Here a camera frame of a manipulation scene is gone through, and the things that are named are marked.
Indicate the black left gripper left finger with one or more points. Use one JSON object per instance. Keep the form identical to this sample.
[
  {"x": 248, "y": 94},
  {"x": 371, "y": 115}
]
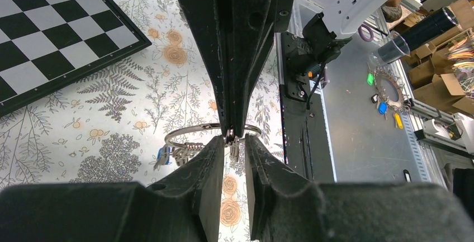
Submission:
[{"x": 183, "y": 206}]

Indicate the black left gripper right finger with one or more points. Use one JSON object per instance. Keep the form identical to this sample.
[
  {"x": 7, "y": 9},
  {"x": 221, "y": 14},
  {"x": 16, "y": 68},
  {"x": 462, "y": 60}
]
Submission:
[{"x": 284, "y": 206}]

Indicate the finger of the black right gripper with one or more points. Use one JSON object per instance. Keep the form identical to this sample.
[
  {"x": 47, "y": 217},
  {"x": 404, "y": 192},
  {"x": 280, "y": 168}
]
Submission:
[
  {"x": 253, "y": 21},
  {"x": 207, "y": 22}
]

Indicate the blue key tag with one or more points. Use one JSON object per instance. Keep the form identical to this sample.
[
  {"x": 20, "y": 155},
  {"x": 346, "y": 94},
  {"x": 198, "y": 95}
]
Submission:
[{"x": 163, "y": 157}]

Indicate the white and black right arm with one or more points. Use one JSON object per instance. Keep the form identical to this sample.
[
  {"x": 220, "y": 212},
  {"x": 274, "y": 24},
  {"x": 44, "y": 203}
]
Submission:
[{"x": 340, "y": 20}]

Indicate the spare keyring with coloured tags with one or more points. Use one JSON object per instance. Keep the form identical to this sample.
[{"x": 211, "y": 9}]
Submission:
[{"x": 389, "y": 95}]

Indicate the floral patterned table mat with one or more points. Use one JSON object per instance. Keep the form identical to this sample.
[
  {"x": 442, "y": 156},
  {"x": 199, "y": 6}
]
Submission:
[{"x": 111, "y": 124}]

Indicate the black cylinder roll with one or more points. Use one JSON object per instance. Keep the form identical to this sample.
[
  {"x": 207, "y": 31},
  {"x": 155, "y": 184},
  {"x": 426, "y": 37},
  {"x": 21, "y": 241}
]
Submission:
[{"x": 398, "y": 45}]

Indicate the black and white chessboard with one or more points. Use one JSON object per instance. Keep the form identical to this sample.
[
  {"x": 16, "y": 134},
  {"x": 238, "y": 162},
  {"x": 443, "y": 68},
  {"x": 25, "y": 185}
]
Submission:
[{"x": 49, "y": 44}]

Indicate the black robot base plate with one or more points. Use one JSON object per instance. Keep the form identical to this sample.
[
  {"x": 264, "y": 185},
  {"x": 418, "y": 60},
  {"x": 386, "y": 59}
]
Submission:
[{"x": 306, "y": 142}]

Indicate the cardboard boxes with cables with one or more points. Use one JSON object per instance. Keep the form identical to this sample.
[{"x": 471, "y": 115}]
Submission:
[{"x": 433, "y": 81}]

